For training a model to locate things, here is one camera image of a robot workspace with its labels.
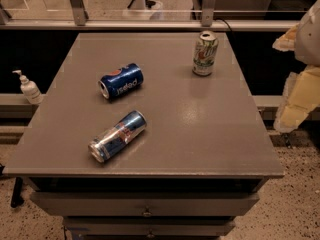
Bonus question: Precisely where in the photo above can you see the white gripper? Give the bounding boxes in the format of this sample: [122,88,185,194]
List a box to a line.
[272,0,320,133]

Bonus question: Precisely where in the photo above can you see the redbull can blue silver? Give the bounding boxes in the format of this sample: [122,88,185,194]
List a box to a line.
[88,110,147,163]

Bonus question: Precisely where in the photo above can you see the white green 7up can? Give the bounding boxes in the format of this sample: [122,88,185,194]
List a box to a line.
[193,31,219,76]

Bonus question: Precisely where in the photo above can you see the blue pepsi can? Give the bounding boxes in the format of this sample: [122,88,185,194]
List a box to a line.
[99,63,144,99]

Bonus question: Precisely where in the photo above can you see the grey upper drawer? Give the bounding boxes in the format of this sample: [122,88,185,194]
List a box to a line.
[30,192,259,217]

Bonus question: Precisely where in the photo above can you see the grey drawer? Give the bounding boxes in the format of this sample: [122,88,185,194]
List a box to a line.
[30,192,259,217]
[63,217,235,237]

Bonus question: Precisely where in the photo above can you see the white pump soap bottle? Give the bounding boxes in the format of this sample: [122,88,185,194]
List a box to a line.
[14,70,43,105]

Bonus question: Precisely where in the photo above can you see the grey lower drawer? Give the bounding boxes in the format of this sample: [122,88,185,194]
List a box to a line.
[63,217,235,237]

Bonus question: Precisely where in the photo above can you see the black table leg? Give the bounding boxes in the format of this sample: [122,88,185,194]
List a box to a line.
[11,177,24,208]

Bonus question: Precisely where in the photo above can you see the black cable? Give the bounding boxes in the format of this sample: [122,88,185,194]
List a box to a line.
[214,17,236,38]

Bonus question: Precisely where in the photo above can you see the grey metal rail frame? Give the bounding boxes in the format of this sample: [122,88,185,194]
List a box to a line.
[0,0,316,31]

